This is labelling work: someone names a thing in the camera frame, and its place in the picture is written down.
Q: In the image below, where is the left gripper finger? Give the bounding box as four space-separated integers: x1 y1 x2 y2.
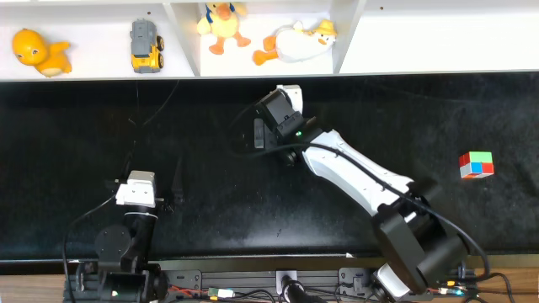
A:
120 151 136 186
171 157 186 204

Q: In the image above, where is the grey and yellow toy truck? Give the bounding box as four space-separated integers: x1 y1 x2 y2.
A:
129 18 166 75

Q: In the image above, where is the yellow rubber duck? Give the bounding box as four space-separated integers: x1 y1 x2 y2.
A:
11 28 73 78

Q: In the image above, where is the white plush duck, yellow hat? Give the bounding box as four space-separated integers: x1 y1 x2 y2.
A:
252 19 339 66

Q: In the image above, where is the white shelf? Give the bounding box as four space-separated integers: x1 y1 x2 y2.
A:
0 0 539 83

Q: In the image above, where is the many-coloured puzzle cube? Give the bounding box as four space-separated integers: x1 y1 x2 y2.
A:
458 151 495 180

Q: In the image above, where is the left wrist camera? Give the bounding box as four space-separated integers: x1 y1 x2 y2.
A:
115 170 157 209

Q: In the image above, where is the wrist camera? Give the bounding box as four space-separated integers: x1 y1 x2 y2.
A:
115 170 157 209
275 84 304 114

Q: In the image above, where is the mounting rail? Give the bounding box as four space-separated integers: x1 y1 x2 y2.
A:
62 257 481 303

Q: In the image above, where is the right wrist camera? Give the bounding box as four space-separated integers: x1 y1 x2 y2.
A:
275 84 304 114

